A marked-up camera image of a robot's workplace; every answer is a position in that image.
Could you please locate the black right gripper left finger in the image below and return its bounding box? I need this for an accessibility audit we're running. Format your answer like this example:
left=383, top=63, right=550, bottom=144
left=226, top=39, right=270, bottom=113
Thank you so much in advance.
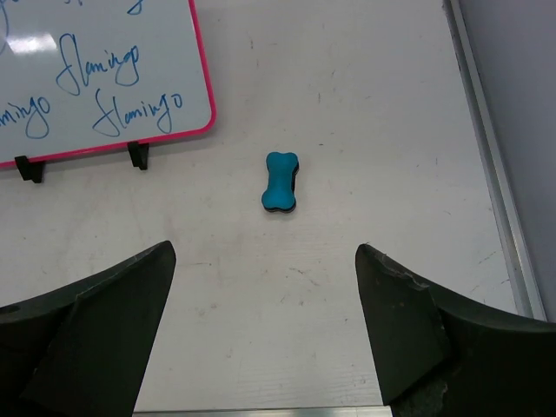
left=1, top=241, right=176, bottom=416

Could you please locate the pink-framed whiteboard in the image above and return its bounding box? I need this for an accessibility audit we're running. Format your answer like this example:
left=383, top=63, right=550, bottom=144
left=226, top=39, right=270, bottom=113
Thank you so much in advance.
left=1, top=1, right=216, bottom=167

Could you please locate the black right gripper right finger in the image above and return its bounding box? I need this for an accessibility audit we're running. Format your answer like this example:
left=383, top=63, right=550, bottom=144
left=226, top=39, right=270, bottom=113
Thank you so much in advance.
left=355, top=244, right=555, bottom=416

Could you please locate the black metal whiteboard stand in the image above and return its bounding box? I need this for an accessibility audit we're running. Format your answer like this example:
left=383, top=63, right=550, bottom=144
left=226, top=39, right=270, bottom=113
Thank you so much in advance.
left=14, top=142, right=149, bottom=184

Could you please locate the aluminium table edge rail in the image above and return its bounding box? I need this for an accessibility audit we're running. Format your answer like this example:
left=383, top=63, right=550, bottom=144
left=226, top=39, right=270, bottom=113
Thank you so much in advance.
left=443, top=1, right=547, bottom=321

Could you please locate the blue bone-shaped eraser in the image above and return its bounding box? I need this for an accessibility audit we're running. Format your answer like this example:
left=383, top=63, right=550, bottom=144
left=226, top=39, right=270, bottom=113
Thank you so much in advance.
left=261, top=152, right=300, bottom=213

